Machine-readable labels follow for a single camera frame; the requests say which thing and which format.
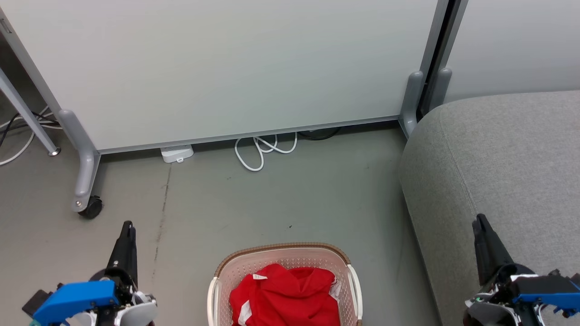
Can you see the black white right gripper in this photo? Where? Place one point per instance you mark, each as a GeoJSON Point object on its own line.
{"type": "Point", "coordinates": [507, 283]}

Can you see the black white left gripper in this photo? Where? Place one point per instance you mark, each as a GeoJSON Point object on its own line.
{"type": "Point", "coordinates": [115, 280]}

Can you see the red garment with white trim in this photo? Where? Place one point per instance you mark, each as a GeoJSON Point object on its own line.
{"type": "Point", "coordinates": [290, 296]}

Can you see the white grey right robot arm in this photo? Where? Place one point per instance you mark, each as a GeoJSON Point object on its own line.
{"type": "Point", "coordinates": [487, 314]}

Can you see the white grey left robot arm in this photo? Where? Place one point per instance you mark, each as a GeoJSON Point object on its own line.
{"type": "Point", "coordinates": [138, 314]}

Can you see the grey fabric sofa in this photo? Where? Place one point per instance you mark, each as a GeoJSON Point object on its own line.
{"type": "Point", "coordinates": [498, 172]}

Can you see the black caster wheel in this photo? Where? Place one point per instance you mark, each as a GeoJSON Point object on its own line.
{"type": "Point", "coordinates": [92, 208]}

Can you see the grey partition foot with caster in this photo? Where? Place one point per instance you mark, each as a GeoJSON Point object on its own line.
{"type": "Point", "coordinates": [85, 163]}

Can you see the white power adapter box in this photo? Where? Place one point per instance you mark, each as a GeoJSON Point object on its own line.
{"type": "Point", "coordinates": [177, 153]}

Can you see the beige perforated laundry basket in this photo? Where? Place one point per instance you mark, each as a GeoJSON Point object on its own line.
{"type": "Point", "coordinates": [290, 256]}

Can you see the grey metal table leg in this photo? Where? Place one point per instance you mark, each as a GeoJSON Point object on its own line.
{"type": "Point", "coordinates": [27, 115]}

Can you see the large white partition panel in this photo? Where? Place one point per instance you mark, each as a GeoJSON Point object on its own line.
{"type": "Point", "coordinates": [226, 68]}

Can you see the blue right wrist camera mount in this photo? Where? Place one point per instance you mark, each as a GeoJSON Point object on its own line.
{"type": "Point", "coordinates": [546, 290]}

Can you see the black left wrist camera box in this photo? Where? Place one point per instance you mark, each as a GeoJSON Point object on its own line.
{"type": "Point", "coordinates": [36, 303]}

